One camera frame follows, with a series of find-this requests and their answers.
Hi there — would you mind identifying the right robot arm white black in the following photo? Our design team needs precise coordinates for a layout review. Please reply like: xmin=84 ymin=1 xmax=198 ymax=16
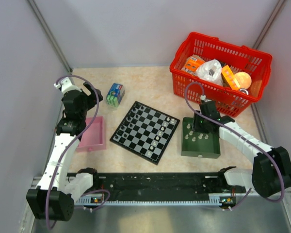
xmin=193 ymin=100 xmax=291 ymax=198

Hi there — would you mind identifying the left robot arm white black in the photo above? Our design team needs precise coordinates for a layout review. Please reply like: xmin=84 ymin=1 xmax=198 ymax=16
xmin=26 ymin=77 xmax=103 ymax=221

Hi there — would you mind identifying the black white chess board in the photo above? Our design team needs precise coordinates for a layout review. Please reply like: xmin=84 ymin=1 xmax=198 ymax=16
xmin=110 ymin=101 xmax=180 ymax=165

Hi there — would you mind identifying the blue green sponge pack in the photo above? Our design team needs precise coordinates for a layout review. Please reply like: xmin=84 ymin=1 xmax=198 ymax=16
xmin=106 ymin=83 xmax=125 ymax=107

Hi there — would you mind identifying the green plastic tray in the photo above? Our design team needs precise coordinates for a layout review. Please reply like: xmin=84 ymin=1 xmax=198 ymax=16
xmin=180 ymin=117 xmax=221 ymax=159

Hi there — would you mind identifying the pink plastic tray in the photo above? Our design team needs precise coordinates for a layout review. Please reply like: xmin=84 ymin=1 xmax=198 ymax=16
xmin=76 ymin=116 xmax=106 ymax=152

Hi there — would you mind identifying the white plastic bag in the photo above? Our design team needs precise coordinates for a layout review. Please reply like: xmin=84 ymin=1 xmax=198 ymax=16
xmin=196 ymin=59 xmax=223 ymax=86

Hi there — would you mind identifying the orange box right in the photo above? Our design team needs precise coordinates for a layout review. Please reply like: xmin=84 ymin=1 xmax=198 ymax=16
xmin=222 ymin=65 xmax=241 ymax=91

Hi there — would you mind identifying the orange box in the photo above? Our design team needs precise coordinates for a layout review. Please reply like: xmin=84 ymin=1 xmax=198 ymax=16
xmin=182 ymin=55 xmax=205 ymax=73
xmin=222 ymin=65 xmax=241 ymax=91

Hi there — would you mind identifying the orange ball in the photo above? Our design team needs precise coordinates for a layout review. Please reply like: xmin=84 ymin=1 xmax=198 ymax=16
xmin=234 ymin=72 xmax=252 ymax=89

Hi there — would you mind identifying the orange box left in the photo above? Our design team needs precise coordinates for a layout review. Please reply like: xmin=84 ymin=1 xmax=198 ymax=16
xmin=182 ymin=55 xmax=205 ymax=73

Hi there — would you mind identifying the red plastic basket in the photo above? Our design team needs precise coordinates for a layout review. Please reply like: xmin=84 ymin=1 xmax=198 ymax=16
xmin=170 ymin=32 xmax=272 ymax=117

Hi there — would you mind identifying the grey cable duct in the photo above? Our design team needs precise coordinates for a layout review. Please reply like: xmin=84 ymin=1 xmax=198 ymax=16
xmin=75 ymin=195 xmax=236 ymax=207

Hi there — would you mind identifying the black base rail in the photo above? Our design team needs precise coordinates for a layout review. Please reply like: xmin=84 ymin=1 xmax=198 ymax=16
xmin=88 ymin=172 xmax=246 ymax=202

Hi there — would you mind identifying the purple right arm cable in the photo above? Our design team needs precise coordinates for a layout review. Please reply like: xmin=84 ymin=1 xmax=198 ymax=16
xmin=185 ymin=82 xmax=285 ymax=212

